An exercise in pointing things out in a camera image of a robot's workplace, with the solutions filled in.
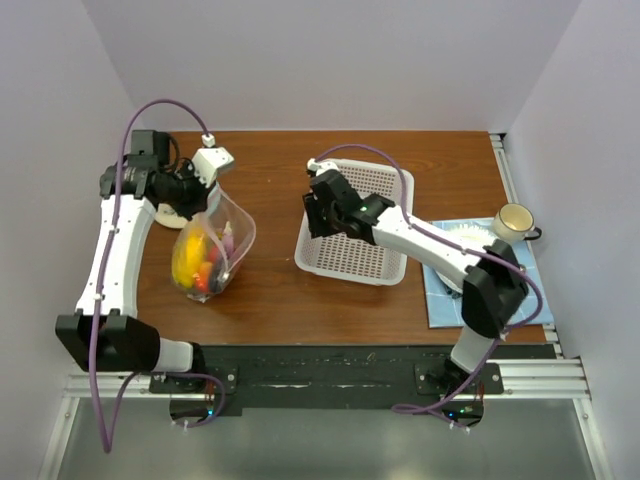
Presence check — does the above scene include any purple fake eggplant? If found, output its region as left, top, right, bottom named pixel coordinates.
left=207, top=261, right=232, bottom=295

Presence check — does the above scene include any red orange fake peach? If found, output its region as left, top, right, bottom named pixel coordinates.
left=194, top=262, right=213, bottom=293

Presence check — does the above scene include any cream enamel mug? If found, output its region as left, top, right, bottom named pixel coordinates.
left=491, top=203, right=542, bottom=245

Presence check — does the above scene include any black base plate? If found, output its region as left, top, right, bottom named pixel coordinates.
left=149, top=343, right=504, bottom=426

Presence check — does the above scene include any red fake apple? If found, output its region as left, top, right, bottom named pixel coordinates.
left=206, top=245, right=224, bottom=264

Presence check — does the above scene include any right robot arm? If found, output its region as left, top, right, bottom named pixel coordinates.
left=303, top=168, right=529, bottom=393

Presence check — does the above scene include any clear zip top bag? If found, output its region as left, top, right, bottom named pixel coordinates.
left=171, top=185, right=256, bottom=303

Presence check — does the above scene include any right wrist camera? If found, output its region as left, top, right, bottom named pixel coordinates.
left=306, top=158, right=340, bottom=179

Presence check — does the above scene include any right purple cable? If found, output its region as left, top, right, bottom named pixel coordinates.
left=312, top=143, right=544, bottom=419

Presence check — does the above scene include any blue checked cloth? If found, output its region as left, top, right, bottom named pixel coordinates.
left=422, top=218, right=553, bottom=338

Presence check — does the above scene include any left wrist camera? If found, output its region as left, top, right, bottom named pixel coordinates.
left=192, top=147, right=235, bottom=188

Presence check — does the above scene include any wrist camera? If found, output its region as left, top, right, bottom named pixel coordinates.
left=306, top=158, right=340, bottom=179
left=192, top=147, right=235, bottom=188

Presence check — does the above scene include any white plastic basket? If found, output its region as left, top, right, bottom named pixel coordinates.
left=294, top=159, right=414, bottom=286

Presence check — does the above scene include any aluminium frame rail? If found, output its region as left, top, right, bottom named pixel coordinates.
left=58, top=131, right=609, bottom=479

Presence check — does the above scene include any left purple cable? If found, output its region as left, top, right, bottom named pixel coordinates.
left=88, top=98, right=221, bottom=454

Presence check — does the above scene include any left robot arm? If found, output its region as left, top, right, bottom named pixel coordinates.
left=55, top=130, right=208, bottom=392

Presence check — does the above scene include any cream and blue plate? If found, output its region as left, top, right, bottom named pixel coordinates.
left=154, top=203, right=188, bottom=230

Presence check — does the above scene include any white paper plate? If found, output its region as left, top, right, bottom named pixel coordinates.
left=432, top=222, right=501, bottom=296

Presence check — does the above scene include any yellow fake banana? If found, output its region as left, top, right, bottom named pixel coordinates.
left=171, top=227, right=208, bottom=289

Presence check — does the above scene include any purple cable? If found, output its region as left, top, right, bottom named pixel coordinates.
left=88, top=98, right=221, bottom=454
left=312, top=143, right=544, bottom=419

